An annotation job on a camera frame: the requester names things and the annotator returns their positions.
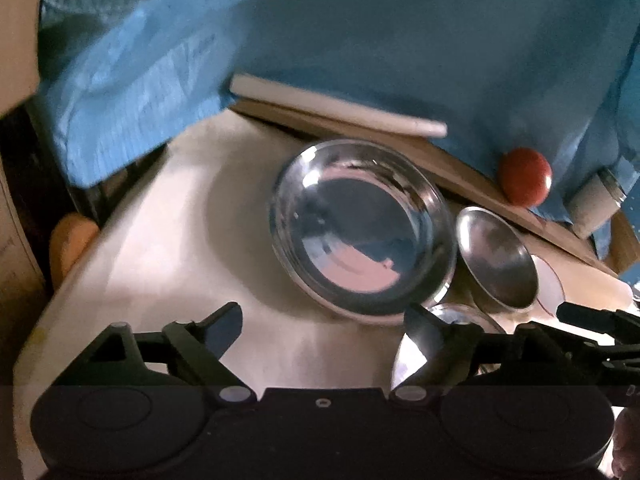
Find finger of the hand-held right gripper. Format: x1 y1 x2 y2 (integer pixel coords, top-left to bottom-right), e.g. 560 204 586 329
556 301 625 335

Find white table cover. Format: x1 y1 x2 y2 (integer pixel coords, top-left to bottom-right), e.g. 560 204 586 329
12 110 632 480

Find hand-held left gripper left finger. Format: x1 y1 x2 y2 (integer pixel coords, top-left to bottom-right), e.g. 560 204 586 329
75 301 258 407

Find brown printed carton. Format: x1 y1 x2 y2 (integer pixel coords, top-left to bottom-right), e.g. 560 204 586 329
0 165 49 313

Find white bowl with red rim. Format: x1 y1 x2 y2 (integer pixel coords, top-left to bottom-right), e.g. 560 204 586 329
530 255 566 317

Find orange round object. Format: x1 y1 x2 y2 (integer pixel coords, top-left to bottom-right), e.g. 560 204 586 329
50 212 101 286

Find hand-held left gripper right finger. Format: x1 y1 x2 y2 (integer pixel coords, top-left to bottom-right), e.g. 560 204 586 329
392 302 591 405

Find white cup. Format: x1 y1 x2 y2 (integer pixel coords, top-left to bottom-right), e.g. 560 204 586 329
565 169 626 240

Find red tomato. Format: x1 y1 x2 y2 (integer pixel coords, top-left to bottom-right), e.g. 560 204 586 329
497 147 554 208

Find person's right hand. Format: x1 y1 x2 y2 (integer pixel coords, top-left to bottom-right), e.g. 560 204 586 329
612 406 640 480

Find white stick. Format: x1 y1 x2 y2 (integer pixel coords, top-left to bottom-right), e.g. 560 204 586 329
230 74 448 138

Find wooden cutting board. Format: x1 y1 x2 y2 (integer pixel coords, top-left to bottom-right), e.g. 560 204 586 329
232 100 621 277

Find blue cloth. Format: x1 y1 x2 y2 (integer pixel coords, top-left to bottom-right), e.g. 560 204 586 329
37 0 640 281

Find cardboard box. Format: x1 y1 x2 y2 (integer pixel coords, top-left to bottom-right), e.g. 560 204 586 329
0 0 57 117

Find steel bowl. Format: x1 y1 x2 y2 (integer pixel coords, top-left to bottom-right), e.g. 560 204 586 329
390 302 508 392
454 206 540 314

